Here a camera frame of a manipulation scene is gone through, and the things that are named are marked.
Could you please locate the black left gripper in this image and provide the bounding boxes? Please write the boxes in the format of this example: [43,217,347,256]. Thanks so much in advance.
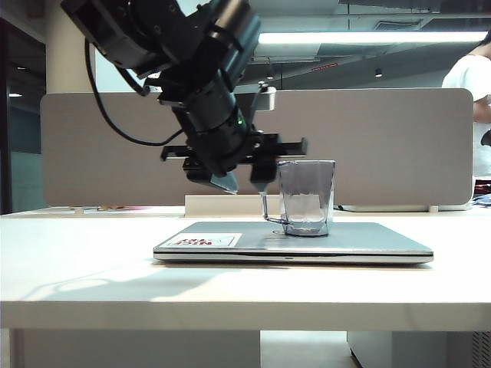
[160,125,309,226]

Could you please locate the clear glass mug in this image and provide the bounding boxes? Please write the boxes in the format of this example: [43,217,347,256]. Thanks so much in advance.
[277,159,337,238]

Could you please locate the silver Dell laptop with sticker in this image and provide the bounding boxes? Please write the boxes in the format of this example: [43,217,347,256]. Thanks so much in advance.
[153,221,435,265]

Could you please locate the colourful papers behind desk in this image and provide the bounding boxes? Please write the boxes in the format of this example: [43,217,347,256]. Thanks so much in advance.
[81,205,155,213]

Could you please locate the beige fabric desk partition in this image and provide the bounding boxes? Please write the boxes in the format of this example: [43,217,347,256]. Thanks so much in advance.
[40,87,475,209]

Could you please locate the long ceiling light strip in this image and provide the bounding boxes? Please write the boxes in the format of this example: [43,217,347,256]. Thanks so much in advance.
[257,31,487,45]

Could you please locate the person in white t-shirt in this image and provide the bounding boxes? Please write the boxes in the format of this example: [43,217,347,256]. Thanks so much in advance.
[440,31,491,178]

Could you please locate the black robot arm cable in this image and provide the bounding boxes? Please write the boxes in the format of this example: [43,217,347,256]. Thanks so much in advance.
[84,38,186,147]

